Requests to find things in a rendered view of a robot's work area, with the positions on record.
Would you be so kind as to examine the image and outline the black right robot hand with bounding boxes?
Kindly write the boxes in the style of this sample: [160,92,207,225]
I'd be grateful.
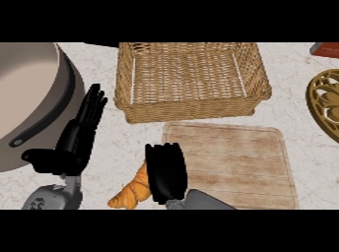
[144,142,190,205]

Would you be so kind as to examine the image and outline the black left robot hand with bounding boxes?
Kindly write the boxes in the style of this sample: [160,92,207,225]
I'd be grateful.
[21,83,110,177]

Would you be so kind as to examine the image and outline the golden brown croissant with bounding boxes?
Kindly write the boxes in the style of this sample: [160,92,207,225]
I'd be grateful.
[107,159,153,210]

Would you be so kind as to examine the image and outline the pale wooden cutting board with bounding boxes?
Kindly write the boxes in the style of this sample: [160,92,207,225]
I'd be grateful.
[160,120,301,211]

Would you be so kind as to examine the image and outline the woven wicker basket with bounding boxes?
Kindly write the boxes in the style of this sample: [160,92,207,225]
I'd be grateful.
[114,42,274,125]

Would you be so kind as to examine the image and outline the large grey pan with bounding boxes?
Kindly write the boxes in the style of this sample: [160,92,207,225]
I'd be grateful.
[0,42,87,174]

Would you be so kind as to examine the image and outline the ornate brass trivet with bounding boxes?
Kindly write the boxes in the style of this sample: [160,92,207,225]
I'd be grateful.
[305,68,339,153]

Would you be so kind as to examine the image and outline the red-brown box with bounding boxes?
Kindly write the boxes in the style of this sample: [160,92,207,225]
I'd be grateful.
[310,42,339,60]

